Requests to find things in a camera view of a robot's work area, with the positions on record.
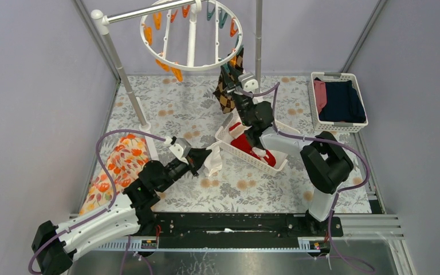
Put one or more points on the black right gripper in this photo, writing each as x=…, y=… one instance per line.
x=228, y=82

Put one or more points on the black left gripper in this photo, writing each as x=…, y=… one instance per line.
x=192, y=162

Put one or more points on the orange clip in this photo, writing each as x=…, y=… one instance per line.
x=233, y=27
x=233, y=61
x=175, y=71

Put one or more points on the white sock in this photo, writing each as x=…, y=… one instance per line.
x=213, y=162
x=261, y=153

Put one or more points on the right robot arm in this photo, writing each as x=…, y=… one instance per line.
x=324, y=159

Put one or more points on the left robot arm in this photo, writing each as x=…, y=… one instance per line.
x=57, y=247

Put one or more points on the orange right clip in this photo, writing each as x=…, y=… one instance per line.
x=233, y=27

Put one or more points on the orange front left clip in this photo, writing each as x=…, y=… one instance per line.
x=175, y=71

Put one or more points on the white perforated sock basket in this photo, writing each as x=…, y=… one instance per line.
x=223, y=136

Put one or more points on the white rack right foot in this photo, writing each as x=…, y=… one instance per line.
x=260, y=99

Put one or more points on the red snowflake sock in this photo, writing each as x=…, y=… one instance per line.
x=239, y=141

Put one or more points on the floral grey tablecloth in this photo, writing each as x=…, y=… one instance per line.
x=189, y=110

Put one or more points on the floral orange cloth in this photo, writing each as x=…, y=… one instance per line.
x=122, y=166

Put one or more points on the pink garment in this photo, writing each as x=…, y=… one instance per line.
x=320, y=94

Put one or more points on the white basket with clothes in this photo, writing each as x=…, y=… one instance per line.
x=328, y=125

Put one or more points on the navy garment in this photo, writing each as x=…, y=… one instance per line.
x=343, y=104

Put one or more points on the grey horizontal rack bar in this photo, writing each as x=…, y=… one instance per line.
x=108, y=19

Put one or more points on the grey left rack pole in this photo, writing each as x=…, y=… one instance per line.
x=99, y=21

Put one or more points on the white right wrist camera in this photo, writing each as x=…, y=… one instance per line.
x=248, y=82

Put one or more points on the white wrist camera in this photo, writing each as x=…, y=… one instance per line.
x=179, y=147
x=248, y=82

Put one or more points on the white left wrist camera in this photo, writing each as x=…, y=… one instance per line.
x=179, y=147

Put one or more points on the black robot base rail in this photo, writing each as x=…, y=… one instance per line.
x=238, y=231

